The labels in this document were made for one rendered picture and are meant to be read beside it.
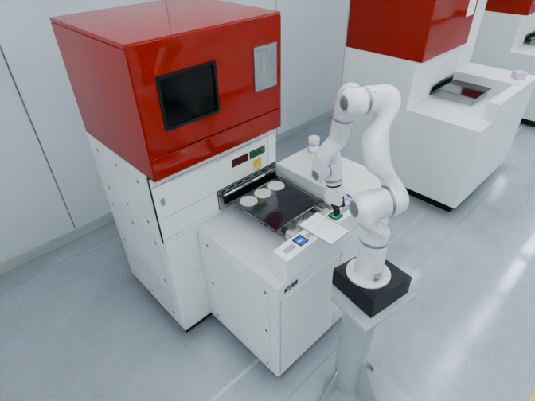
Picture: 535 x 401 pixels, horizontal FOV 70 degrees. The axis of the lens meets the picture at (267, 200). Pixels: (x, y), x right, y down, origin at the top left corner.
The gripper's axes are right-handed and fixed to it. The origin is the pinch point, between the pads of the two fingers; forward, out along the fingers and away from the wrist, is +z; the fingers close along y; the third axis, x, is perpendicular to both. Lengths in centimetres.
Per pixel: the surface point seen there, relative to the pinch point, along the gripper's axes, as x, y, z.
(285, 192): 3.7, -39.9, 1.1
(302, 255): -30.0, 3.0, 7.5
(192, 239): -50, -62, 11
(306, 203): 4.0, -24.6, 4.3
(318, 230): -14.6, 0.5, 3.0
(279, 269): -40.1, -2.2, 11.1
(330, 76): 259, -212, 0
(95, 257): -77, -189, 61
